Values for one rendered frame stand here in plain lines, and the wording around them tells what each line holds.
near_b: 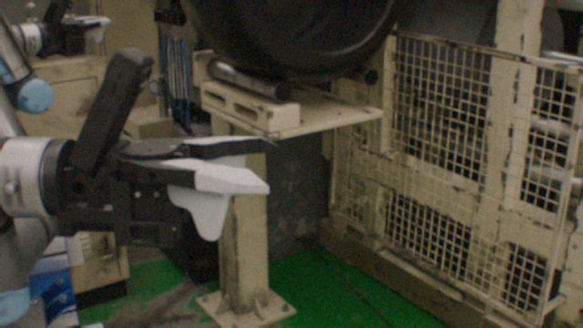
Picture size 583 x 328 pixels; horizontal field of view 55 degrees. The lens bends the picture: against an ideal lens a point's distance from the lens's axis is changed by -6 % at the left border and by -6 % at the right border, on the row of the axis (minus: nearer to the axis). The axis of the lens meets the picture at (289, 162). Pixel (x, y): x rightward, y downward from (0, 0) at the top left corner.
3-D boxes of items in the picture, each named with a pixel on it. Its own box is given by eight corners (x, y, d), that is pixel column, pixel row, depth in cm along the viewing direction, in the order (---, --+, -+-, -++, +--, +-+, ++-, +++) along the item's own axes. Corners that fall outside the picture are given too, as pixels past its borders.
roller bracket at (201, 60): (193, 86, 165) (191, 52, 162) (306, 68, 186) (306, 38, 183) (198, 88, 163) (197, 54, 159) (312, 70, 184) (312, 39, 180)
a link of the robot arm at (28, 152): (30, 129, 55) (-12, 147, 47) (73, 129, 55) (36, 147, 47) (36, 203, 56) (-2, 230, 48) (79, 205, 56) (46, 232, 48)
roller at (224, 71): (208, 76, 164) (207, 61, 163) (222, 75, 167) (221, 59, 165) (276, 103, 138) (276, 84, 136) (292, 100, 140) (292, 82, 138)
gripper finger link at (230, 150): (261, 187, 62) (181, 200, 57) (261, 131, 60) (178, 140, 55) (278, 194, 59) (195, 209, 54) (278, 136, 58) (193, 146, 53)
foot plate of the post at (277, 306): (195, 302, 213) (194, 292, 211) (257, 280, 227) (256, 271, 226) (231, 339, 192) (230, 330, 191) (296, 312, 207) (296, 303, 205)
